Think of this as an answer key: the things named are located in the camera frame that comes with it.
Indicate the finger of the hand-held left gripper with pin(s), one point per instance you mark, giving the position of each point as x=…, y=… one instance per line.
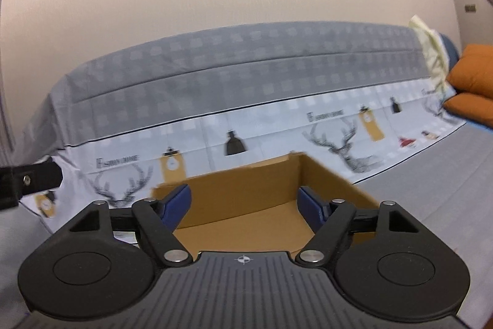
x=34, y=178

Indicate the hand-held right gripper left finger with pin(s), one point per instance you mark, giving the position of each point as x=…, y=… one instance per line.
x=176, y=206

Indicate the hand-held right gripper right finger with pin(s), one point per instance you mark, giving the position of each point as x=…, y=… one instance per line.
x=311, y=207

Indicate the brown cardboard box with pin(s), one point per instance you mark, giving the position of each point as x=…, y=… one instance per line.
x=246, y=198

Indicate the grey fabric sofa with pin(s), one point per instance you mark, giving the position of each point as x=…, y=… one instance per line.
x=443, y=178

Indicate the grey deer printed blanket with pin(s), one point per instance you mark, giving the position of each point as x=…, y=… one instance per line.
x=231, y=82

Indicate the grey curtain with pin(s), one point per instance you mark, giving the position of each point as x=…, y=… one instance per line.
x=4, y=43

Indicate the orange cushion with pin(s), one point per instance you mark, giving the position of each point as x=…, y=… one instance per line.
x=475, y=69
x=472, y=107

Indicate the cream leaf patterned pillow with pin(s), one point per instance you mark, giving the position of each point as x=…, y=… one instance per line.
x=433, y=51

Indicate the blue pillow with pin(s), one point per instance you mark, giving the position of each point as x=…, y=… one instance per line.
x=452, y=51

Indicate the brass wall switch plate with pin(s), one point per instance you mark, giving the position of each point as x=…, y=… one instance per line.
x=470, y=8

